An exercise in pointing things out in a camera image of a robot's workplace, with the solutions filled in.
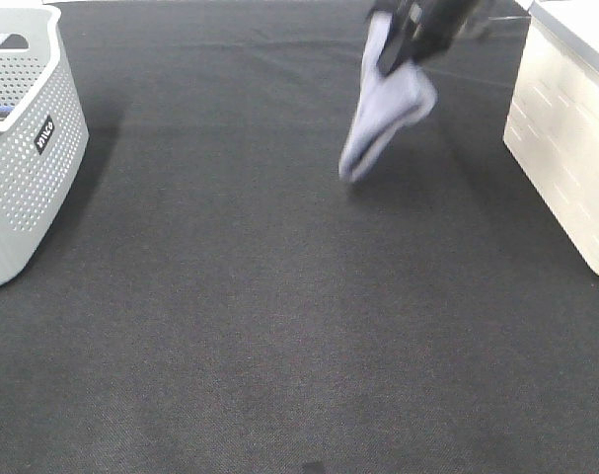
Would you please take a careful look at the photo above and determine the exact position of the white storage bin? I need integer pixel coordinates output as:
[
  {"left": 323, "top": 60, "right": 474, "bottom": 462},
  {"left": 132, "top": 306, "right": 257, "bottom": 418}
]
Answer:
[{"left": 503, "top": 1, "right": 599, "bottom": 276}]

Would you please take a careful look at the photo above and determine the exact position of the lavender towel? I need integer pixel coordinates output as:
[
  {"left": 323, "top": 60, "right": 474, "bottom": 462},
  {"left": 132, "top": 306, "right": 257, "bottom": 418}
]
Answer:
[{"left": 338, "top": 11, "right": 437, "bottom": 183}]

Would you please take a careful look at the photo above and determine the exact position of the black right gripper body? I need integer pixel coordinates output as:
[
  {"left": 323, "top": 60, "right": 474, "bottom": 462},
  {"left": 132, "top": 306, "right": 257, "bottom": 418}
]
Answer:
[{"left": 370, "top": 0, "right": 479, "bottom": 63}]

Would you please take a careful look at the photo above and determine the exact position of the grey perforated laundry basket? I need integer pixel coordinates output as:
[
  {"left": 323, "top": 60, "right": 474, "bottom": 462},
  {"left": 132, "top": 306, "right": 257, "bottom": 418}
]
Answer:
[{"left": 0, "top": 1, "right": 89, "bottom": 285}]

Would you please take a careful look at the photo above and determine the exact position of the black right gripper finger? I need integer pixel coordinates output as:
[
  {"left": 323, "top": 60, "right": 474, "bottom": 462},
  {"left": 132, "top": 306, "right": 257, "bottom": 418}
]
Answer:
[{"left": 377, "top": 9, "right": 418, "bottom": 75}]

